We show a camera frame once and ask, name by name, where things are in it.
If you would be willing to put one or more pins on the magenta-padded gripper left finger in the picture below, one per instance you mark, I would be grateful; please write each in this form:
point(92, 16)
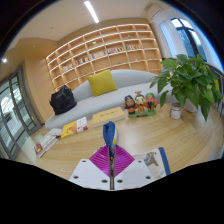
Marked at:
point(87, 173)

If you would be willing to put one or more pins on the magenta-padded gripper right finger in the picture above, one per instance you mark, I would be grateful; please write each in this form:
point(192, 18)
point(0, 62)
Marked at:
point(136, 173)

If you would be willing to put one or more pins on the white towel with animal print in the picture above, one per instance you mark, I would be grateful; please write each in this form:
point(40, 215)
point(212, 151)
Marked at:
point(109, 136)

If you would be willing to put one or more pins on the yellow book with orange print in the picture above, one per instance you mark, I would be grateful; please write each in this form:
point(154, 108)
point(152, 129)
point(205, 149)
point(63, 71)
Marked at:
point(69, 130)

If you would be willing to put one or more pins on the white spotted pouch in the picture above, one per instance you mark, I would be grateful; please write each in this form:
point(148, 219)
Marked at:
point(56, 132)

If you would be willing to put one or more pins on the flat plain yellow book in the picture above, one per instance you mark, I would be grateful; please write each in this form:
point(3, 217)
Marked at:
point(108, 116)

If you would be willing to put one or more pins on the colourful figurine group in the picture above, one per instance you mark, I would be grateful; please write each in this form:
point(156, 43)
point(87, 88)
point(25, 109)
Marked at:
point(140, 105)

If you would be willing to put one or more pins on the small white jar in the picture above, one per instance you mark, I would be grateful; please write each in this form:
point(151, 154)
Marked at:
point(176, 111)

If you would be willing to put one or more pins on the light grey curved sofa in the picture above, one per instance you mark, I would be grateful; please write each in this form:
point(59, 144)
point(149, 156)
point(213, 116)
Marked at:
point(106, 100)

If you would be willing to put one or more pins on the black bag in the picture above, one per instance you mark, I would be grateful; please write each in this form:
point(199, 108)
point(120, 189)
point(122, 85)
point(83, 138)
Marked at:
point(62, 100)

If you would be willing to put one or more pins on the yellow cushion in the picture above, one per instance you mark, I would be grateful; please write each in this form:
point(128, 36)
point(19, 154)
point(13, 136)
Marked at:
point(101, 82)

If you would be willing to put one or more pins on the green potted plant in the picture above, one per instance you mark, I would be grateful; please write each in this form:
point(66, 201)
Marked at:
point(188, 80)

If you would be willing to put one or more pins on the white curtain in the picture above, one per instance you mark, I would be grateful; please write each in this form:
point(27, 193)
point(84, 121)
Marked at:
point(171, 38)

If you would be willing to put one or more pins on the dark framed window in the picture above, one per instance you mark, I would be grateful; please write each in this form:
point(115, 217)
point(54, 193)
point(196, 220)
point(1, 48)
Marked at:
point(190, 36)

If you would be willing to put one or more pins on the long ceiling light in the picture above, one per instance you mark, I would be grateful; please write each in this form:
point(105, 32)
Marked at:
point(91, 11)

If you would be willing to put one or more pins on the glass door with dark frame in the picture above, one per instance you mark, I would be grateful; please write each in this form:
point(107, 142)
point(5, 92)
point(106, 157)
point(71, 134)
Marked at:
point(15, 116)

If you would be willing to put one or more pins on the wooden wall shelf unit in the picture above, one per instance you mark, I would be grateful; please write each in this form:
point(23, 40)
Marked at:
point(110, 53)

